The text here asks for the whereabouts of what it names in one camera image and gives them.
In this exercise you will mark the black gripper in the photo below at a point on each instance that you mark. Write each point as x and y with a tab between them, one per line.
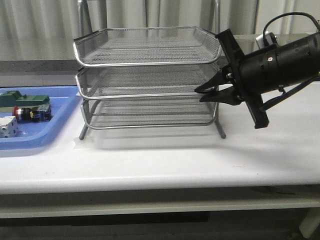
235	57

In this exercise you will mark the silver mesh tray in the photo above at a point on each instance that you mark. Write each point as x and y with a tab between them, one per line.
120	113
144	46
113	82

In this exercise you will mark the red emergency stop button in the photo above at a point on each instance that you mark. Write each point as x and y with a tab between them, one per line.
38	113

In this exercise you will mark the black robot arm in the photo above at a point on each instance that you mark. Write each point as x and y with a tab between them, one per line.
265	77

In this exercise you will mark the grey stone counter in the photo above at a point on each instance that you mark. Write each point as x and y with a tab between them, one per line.
37	56

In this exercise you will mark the white table leg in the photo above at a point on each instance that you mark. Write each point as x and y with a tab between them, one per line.
310	222

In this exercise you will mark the blue plastic tray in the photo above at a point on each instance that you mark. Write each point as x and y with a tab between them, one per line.
63	101

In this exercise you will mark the green terminal block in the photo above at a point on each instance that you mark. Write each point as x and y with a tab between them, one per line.
14	98

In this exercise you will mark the white contact block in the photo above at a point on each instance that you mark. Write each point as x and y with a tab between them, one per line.
8	127

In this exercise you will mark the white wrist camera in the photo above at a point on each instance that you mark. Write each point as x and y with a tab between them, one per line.
265	40

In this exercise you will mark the grey metal rack frame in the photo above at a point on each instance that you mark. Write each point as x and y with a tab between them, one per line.
149	77

